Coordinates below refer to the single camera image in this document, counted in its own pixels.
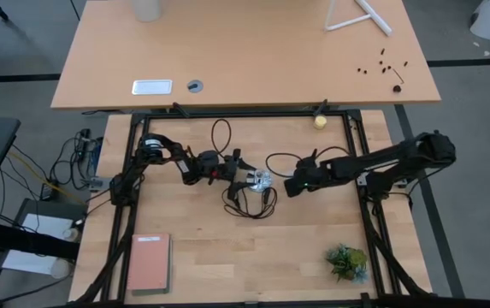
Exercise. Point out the black round knob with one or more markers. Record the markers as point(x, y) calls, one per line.
point(397, 88)

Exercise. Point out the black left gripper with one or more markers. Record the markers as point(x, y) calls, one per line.
point(221, 169)

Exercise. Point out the white triangular tube stand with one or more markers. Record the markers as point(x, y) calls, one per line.
point(375, 19)

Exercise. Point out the black aluminium table frame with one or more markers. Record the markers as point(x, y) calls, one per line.
point(244, 114)

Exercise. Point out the black metal beam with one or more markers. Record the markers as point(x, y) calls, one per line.
point(13, 237)

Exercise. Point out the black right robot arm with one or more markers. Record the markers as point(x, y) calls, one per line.
point(390, 160)

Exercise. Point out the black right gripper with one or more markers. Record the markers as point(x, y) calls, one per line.
point(306, 177)

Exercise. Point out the orange wooden desk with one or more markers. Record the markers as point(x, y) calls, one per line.
point(249, 51)

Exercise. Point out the white paper sheet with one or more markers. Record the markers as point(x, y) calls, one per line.
point(48, 222)

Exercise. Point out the black frame clamp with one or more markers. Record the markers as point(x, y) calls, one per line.
point(321, 107)
point(181, 109)

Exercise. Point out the pink notebook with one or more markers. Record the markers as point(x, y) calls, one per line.
point(148, 261)

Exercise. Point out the black power adapter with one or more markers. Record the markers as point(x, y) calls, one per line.
point(48, 192)

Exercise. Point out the green artificial succulent plant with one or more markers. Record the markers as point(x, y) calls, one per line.
point(347, 263)

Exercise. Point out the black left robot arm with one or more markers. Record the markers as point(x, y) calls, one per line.
point(159, 156)

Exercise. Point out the clear plastic cup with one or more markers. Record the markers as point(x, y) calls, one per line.
point(60, 268)
point(71, 234)

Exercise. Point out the black allen key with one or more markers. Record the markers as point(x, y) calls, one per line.
point(399, 77)

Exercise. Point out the silver rectangular desk plate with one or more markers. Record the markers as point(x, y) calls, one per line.
point(152, 87)

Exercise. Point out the translucent plastic cup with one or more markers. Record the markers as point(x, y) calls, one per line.
point(146, 10)

